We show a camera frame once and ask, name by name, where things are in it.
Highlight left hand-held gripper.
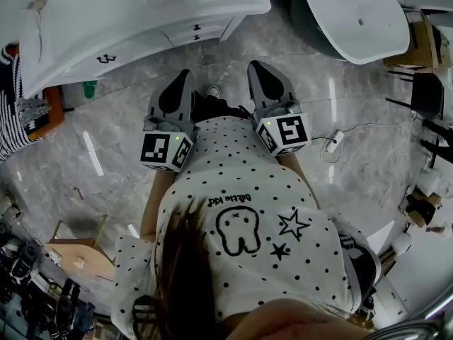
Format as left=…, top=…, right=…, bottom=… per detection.
left=140, top=69, right=200, bottom=173

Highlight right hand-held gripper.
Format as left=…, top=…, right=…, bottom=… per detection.
left=246, top=60, right=312, bottom=157

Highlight person's left forearm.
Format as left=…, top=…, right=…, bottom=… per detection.
left=140, top=170, right=176, bottom=242

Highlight person's right forearm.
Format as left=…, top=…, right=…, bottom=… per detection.
left=277, top=152, right=321, bottom=210

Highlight black trousers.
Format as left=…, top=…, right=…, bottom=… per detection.
left=193, top=90, right=251, bottom=123

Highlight white cabinet door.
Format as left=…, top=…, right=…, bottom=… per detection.
left=63, top=53, right=108, bottom=80
left=105, top=33, right=174, bottom=67

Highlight white power strip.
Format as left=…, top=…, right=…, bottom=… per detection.
left=324, top=130, right=345, bottom=152

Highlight person in white dotted shirt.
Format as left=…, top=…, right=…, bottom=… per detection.
left=111, top=115, right=355, bottom=340

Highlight white vanity cabinet with sink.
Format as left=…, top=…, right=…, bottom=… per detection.
left=16, top=0, right=273, bottom=101

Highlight white bathtub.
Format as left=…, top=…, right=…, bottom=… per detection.
left=263, top=0, right=411, bottom=66

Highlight orange sofa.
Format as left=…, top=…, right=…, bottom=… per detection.
left=5, top=42, right=67, bottom=142

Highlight black chair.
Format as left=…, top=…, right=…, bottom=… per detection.
left=385, top=67, right=445, bottom=120

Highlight large cardboard box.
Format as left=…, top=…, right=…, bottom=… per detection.
left=384, top=11, right=438, bottom=69

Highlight black white striped blanket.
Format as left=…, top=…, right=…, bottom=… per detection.
left=0, top=46, right=52, bottom=161

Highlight wooden stool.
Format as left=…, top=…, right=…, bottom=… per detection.
left=44, top=214, right=116, bottom=283

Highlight white curved table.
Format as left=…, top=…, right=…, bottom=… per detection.
left=366, top=220, right=396, bottom=259

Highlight person's face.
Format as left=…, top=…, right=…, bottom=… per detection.
left=222, top=297, right=372, bottom=340

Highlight black camera equipment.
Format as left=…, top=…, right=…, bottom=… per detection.
left=0, top=203, right=96, bottom=340

